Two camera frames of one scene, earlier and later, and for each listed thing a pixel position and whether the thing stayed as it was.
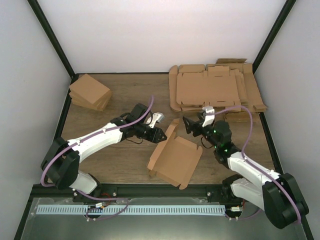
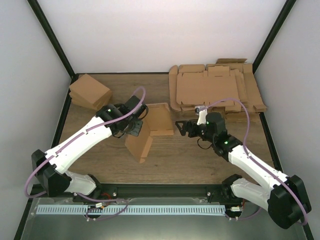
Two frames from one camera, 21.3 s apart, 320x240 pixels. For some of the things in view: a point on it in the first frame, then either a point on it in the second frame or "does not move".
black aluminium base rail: [50, 191] does not move
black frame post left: [41, 17] does not move
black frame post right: [286, 11] does not move
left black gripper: [158, 132] to [135, 131]
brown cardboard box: [176, 159] to [158, 121]
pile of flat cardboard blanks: [228, 85] does not move
